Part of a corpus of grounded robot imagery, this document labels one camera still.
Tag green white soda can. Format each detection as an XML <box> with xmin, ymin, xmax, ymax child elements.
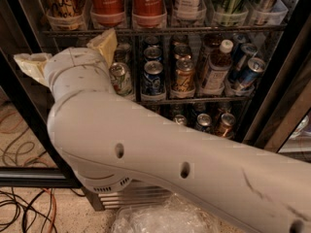
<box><xmin>109</xmin><ymin>62</ymin><xmax>133</xmax><ymax>96</ymax></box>

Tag blue energy can behind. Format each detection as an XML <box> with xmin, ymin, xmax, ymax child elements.
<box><xmin>228</xmin><ymin>43</ymin><xmax>258</xmax><ymax>83</ymax></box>

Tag black cables on floor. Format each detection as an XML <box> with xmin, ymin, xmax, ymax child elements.
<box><xmin>0</xmin><ymin>187</ymin><xmax>86</xmax><ymax>233</ymax></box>

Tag clear plastic bag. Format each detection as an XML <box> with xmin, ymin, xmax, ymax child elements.
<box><xmin>110</xmin><ymin>194</ymin><xmax>220</xmax><ymax>233</ymax></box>

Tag red coke can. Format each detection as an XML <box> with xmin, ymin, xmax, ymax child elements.
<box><xmin>133</xmin><ymin>0</ymin><xmax>163</xmax><ymax>28</ymax></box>
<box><xmin>92</xmin><ymin>0</ymin><xmax>124</xmax><ymax>26</ymax></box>

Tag blue energy can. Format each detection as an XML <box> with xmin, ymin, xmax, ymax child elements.
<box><xmin>228</xmin><ymin>43</ymin><xmax>258</xmax><ymax>83</ymax></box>
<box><xmin>233</xmin><ymin>57</ymin><xmax>265</xmax><ymax>91</ymax></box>

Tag blue pepsi can middle shelf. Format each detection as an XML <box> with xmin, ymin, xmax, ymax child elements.
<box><xmin>142</xmin><ymin>61</ymin><xmax>164</xmax><ymax>96</ymax></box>

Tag open glass fridge door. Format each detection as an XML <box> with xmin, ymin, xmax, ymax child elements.
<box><xmin>0</xmin><ymin>0</ymin><xmax>81</xmax><ymax>188</ymax></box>

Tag orange LaCroix can middle shelf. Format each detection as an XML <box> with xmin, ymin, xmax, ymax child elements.
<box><xmin>172</xmin><ymin>58</ymin><xmax>194</xmax><ymax>92</ymax></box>

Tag white capped tea bottle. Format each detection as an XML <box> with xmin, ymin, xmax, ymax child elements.
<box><xmin>200</xmin><ymin>40</ymin><xmax>233</xmax><ymax>90</ymax></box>

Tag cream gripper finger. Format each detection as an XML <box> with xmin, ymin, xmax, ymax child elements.
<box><xmin>14</xmin><ymin>52</ymin><xmax>52</xmax><ymax>86</ymax></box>
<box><xmin>86</xmin><ymin>28</ymin><xmax>118</xmax><ymax>66</ymax></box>

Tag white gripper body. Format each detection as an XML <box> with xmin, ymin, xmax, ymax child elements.
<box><xmin>44</xmin><ymin>48</ymin><xmax>113</xmax><ymax>101</ymax></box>

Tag orange cable on floor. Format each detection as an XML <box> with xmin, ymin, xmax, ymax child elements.
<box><xmin>42</xmin><ymin>187</ymin><xmax>58</xmax><ymax>233</ymax></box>

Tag blue can bottom shelf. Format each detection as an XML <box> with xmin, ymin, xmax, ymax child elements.
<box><xmin>194</xmin><ymin>114</ymin><xmax>212</xmax><ymax>133</ymax></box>

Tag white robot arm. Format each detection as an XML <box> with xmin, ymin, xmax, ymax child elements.
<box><xmin>14</xmin><ymin>48</ymin><xmax>311</xmax><ymax>233</ymax></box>

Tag stainless steel fridge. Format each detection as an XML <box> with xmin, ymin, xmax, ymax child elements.
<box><xmin>0</xmin><ymin>0</ymin><xmax>311</xmax><ymax>212</ymax></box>

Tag blue energy can front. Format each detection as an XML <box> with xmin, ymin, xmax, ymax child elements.
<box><xmin>233</xmin><ymin>57</ymin><xmax>265</xmax><ymax>91</ymax></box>

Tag green striped can top shelf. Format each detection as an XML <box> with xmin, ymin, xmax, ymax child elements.
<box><xmin>211</xmin><ymin>0</ymin><xmax>248</xmax><ymax>26</ymax></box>

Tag orange can bottom shelf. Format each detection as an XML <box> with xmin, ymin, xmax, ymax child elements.
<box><xmin>215</xmin><ymin>113</ymin><xmax>236</xmax><ymax>139</ymax></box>

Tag white labelled bottle top shelf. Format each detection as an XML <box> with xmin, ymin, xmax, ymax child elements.
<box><xmin>174</xmin><ymin>0</ymin><xmax>203</xmax><ymax>20</ymax></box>

